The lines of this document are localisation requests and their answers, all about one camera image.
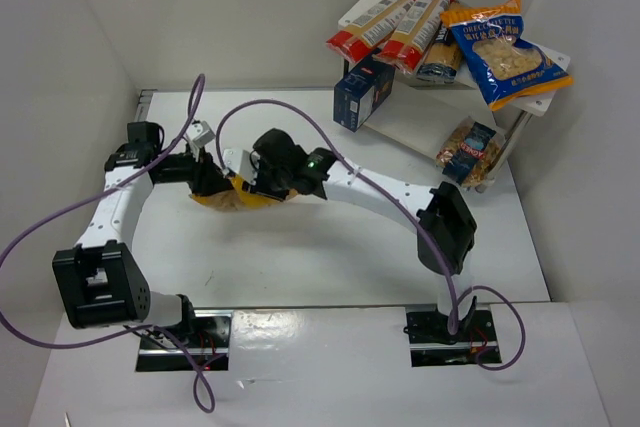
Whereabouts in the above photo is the yellow pasta bag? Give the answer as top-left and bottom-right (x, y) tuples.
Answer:
(189, 174), (298, 213)

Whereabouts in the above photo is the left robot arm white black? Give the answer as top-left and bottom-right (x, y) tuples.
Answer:
(52, 121), (229, 340)

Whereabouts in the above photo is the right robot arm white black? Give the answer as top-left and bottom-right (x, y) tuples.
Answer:
(250, 129), (477, 335)

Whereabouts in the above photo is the dark blue pasta box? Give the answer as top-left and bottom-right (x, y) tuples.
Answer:
(333, 55), (395, 132)

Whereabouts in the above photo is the blue clear pasta bag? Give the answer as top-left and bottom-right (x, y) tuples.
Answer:
(435, 117), (505, 189)

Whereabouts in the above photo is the white two-tier shelf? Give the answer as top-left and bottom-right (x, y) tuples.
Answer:
(337, 0), (569, 191)

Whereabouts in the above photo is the left red spaghetti pack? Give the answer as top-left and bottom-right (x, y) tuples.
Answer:
(326, 0), (415, 63)

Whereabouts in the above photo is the red spaghetti pack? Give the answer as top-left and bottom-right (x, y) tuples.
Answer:
(374, 0), (455, 75)
(326, 0), (415, 63)

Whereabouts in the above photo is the right red spaghetti pack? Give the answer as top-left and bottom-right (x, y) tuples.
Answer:
(374, 0), (455, 75)

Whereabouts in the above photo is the dark blue spaghetti pack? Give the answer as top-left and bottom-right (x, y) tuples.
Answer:
(416, 25), (463, 84)

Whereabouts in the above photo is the blue orange orecchiette bag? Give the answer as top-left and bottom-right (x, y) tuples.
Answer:
(440, 0), (573, 111)

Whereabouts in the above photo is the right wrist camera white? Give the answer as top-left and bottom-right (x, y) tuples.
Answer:
(222, 148), (260, 185)

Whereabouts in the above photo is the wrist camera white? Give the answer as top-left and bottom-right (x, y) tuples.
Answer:
(222, 148), (260, 185)
(184, 120), (216, 151)

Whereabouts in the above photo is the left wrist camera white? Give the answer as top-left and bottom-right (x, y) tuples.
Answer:
(184, 120), (216, 151)

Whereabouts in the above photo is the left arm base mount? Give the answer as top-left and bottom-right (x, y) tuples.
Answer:
(135, 309), (233, 373)

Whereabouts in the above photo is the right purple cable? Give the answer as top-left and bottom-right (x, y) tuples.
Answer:
(215, 99), (527, 372)

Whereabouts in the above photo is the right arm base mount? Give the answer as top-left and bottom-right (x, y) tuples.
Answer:
(403, 306), (502, 367)

